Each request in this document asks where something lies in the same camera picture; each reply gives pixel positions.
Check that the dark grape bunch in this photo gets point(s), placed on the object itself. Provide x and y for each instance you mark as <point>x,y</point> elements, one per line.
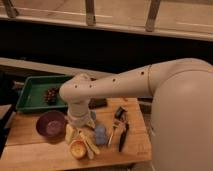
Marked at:
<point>50,95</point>

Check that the green plastic tray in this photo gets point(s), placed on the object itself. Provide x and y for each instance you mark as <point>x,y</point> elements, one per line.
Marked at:
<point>32,97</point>

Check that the metal fork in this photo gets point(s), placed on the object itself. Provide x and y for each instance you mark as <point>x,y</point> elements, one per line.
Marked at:
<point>114,127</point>

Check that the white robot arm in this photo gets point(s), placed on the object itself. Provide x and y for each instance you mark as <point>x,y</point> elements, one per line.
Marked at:
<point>182,108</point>

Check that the wooden spatula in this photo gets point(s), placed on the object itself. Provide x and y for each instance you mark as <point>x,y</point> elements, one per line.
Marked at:
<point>91,147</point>

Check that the black rectangular block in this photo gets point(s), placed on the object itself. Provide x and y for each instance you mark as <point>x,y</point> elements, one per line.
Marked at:
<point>97,103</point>

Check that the purple bowl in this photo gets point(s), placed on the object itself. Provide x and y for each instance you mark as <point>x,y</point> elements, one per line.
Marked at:
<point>51,124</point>

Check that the black small tool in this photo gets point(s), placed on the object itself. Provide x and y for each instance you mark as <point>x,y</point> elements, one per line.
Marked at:
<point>119,112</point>

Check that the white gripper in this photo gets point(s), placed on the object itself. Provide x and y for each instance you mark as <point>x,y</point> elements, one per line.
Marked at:
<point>79,117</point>

